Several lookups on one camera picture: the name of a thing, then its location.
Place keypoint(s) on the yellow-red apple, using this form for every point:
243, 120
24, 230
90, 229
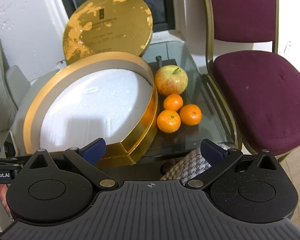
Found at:
171, 79

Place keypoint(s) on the gold round gift box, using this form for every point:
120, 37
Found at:
111, 96

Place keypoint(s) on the mandarin orange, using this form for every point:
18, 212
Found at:
168, 121
173, 102
190, 115

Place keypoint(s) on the black metal table bracket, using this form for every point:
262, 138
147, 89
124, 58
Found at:
158, 62

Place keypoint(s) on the houndstooth trousers leg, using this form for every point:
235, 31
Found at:
194, 163

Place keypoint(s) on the mandarin orange back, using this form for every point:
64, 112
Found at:
173, 102

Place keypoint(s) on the grey sofa cushion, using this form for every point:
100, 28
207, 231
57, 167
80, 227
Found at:
13, 87

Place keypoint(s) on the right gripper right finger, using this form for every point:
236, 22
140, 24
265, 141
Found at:
250, 188

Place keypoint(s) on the maroon upholstered chair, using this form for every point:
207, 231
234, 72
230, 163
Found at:
258, 88

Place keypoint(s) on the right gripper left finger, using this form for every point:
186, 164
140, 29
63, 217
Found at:
54, 188

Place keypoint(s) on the gold round box lid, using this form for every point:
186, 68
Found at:
99, 26

